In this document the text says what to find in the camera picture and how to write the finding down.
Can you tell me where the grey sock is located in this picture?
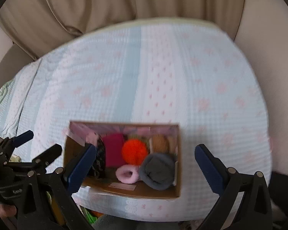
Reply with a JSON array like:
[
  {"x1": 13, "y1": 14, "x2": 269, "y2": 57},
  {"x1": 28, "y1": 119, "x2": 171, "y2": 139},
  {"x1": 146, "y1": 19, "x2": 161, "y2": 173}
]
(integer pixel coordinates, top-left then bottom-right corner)
[{"x1": 139, "y1": 153, "x2": 175, "y2": 191}]

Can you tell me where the black white patterned cloth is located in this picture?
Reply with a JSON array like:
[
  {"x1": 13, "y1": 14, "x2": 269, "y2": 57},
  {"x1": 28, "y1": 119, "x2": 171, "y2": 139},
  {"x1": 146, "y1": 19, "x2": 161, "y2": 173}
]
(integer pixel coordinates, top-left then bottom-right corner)
[{"x1": 92, "y1": 138, "x2": 106, "y2": 179}]

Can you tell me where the brown white fuzzy slipper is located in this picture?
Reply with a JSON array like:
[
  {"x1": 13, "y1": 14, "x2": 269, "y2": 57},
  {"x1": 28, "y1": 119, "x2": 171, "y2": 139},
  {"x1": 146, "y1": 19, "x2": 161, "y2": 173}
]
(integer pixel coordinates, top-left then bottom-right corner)
[{"x1": 149, "y1": 135, "x2": 177, "y2": 157}]

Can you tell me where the magenta soft pouch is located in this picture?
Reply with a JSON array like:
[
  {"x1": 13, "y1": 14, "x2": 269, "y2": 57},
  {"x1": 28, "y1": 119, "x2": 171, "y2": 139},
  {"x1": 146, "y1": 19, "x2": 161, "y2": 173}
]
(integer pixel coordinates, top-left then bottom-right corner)
[{"x1": 102, "y1": 133, "x2": 126, "y2": 168}]

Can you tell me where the pink fluffy sock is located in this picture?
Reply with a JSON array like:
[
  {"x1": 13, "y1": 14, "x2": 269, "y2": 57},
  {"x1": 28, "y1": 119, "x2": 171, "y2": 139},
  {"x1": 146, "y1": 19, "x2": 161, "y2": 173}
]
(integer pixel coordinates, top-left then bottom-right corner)
[{"x1": 115, "y1": 165, "x2": 140, "y2": 184}]

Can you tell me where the person's left hand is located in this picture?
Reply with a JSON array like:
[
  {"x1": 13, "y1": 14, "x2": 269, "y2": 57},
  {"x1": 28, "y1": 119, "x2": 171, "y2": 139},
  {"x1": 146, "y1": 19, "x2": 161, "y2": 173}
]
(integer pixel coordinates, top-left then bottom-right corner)
[{"x1": 0, "y1": 203, "x2": 17, "y2": 219}]

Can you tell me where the cardboard box with pink lining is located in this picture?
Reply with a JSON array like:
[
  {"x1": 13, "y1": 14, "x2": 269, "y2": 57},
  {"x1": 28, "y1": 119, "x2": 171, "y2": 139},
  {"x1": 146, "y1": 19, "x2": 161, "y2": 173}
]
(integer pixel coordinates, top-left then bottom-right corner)
[{"x1": 64, "y1": 121, "x2": 181, "y2": 199}]

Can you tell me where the blue checkered bed sheet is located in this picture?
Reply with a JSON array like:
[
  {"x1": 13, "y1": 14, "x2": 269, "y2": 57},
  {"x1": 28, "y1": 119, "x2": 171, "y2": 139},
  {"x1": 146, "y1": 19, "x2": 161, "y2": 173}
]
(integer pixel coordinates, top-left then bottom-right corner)
[{"x1": 0, "y1": 19, "x2": 271, "y2": 221}]

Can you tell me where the beige curtain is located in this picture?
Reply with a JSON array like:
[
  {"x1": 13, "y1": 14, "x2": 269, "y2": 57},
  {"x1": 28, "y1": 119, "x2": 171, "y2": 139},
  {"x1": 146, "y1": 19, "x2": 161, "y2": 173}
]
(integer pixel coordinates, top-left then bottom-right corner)
[{"x1": 0, "y1": 0, "x2": 245, "y2": 59}]

